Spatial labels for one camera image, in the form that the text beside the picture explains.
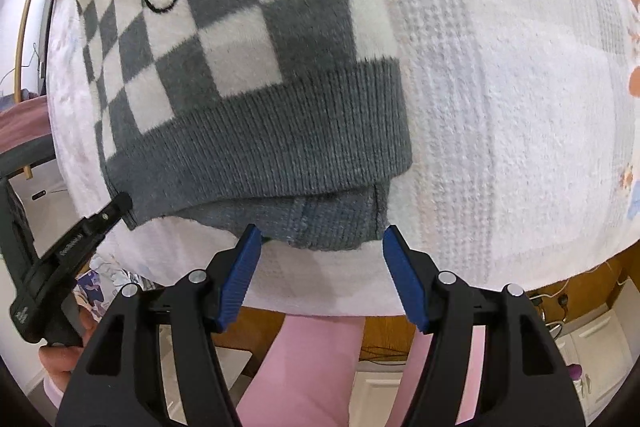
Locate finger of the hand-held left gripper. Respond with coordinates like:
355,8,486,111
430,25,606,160
54,191,134,264

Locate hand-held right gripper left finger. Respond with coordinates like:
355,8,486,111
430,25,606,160
55,224,263,427

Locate maroon cloth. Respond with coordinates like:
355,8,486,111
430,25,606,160
0,99,54,154

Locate white cabinet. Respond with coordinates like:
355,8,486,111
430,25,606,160
547,294,640,424

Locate curved wooden rail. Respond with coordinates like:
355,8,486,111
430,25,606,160
14,0,69,104

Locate pink pants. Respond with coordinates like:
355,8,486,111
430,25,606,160
235,314,482,427

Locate person's left hand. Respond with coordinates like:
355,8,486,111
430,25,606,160
39,307,97,394

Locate grey white checkered sweater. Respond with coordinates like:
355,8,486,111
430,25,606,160
75,0,415,253

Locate white cable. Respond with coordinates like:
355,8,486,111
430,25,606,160
529,276,632,304

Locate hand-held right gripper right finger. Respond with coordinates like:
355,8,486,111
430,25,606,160
382,224,586,427

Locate figure printed cloth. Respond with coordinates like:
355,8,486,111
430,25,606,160
75,252,167,329

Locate white appliance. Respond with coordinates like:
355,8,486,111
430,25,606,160
9,159,72,234

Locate wooden bed frame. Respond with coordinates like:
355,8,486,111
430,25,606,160
215,252,640,360

